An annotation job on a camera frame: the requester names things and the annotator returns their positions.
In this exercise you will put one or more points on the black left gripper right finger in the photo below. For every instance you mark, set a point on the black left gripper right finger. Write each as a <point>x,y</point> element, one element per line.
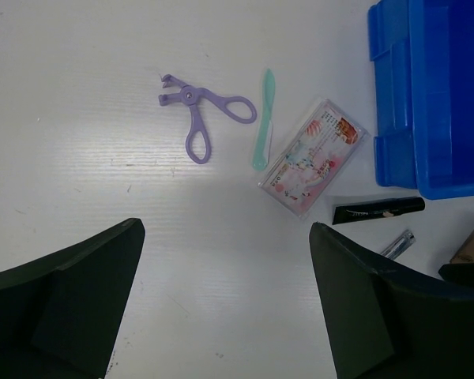
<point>385,320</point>

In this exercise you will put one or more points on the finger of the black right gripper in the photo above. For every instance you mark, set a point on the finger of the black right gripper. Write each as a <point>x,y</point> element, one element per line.
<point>460,274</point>

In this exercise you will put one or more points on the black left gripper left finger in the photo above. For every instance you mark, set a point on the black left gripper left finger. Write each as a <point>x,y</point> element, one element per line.
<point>60,314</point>

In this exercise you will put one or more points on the clear silver tweezers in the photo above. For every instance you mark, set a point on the clear silver tweezers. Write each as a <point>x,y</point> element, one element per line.
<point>399,245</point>

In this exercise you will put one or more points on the black mascara tube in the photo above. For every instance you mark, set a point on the black mascara tube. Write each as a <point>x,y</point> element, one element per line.
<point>376,210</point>

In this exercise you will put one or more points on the clear false eyelash box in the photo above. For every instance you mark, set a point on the clear false eyelash box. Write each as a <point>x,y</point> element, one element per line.
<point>324,144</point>

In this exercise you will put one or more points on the mint green eyebrow razor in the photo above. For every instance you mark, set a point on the mint green eyebrow razor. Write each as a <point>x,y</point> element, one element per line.
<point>263,139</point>

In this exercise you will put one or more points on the purple eyelash curler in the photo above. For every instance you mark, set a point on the purple eyelash curler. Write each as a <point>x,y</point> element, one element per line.
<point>190,96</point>

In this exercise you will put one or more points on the blue plastic organizer bin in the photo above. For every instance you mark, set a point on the blue plastic organizer bin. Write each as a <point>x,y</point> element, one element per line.
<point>423,57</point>

